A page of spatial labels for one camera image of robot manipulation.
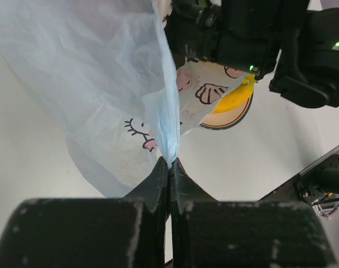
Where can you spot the light blue plastic bag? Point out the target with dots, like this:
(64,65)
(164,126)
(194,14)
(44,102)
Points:
(105,71)

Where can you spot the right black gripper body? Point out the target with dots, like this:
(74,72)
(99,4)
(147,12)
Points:
(242,35)

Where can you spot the yellow fake banana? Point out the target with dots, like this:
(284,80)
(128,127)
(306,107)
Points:
(238,96)

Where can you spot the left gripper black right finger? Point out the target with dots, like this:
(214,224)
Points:
(210,233)

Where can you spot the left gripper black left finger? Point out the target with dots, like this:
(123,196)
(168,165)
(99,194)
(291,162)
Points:
(91,232)

